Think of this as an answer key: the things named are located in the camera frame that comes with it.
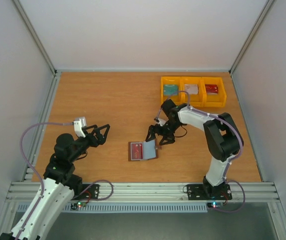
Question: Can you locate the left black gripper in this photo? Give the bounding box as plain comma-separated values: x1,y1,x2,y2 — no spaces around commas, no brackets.
69,124,110,163

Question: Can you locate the brown leather card holder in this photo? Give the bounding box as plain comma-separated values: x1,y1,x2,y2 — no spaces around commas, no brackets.
128,140,161,162

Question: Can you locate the red VIP card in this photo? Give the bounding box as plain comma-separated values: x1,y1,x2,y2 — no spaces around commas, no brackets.
130,142,143,161

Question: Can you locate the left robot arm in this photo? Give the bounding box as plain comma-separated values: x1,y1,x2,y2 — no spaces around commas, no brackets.
0,117,110,240

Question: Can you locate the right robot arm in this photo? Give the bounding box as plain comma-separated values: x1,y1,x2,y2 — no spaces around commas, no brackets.
146,99,244,199

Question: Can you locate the teal card stack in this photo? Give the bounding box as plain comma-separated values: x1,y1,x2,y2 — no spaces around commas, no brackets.
163,84,179,96

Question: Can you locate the white card stack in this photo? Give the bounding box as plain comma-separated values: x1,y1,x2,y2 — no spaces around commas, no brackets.
184,84,199,95

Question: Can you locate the red card stack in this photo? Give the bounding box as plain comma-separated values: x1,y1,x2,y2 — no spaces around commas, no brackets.
205,84,219,95

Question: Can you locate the left yellow bin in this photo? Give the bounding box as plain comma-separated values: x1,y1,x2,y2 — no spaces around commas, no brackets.
161,76,182,105

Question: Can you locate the yellow bin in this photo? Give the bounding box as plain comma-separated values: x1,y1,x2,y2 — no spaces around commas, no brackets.
161,76,182,105
202,77,227,108
180,76,206,108

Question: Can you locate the middle yellow bin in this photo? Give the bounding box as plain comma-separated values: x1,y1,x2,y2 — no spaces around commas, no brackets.
180,76,206,108

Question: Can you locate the right yellow bin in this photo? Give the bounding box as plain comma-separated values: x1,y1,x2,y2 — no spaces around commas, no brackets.
202,77,227,108

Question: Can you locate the left small circuit board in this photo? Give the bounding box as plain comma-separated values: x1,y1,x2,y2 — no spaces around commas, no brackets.
70,202,87,211

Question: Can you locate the small circuit board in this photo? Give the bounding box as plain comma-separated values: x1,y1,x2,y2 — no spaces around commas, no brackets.
70,202,87,211
207,201,225,209

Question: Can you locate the right small circuit board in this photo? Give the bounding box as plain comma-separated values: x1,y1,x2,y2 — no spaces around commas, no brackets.
207,201,225,209

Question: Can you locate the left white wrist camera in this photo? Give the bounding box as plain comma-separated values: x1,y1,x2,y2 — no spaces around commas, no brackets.
73,117,86,138

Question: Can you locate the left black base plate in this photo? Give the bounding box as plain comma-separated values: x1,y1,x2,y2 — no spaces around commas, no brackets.
74,183,100,201

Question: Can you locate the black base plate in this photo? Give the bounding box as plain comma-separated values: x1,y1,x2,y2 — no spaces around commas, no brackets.
186,183,233,201
74,183,100,201

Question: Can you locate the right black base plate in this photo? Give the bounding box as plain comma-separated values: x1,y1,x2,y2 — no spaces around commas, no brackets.
186,183,233,201

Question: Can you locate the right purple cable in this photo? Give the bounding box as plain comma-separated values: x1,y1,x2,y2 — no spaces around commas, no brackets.
155,90,246,214

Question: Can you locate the grey slotted cable duct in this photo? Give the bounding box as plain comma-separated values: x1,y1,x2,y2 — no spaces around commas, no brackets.
16,202,208,214

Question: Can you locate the aluminium front rail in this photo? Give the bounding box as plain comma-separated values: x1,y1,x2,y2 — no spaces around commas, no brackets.
5,182,280,203

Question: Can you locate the left aluminium frame post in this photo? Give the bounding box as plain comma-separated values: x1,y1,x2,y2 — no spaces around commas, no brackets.
11,0,57,76

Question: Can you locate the aluminium frame post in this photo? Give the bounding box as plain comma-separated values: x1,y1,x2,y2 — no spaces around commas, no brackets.
11,0,57,76
229,0,276,75

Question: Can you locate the right aluminium frame post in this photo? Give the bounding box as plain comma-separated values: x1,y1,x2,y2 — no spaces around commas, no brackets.
229,0,276,75

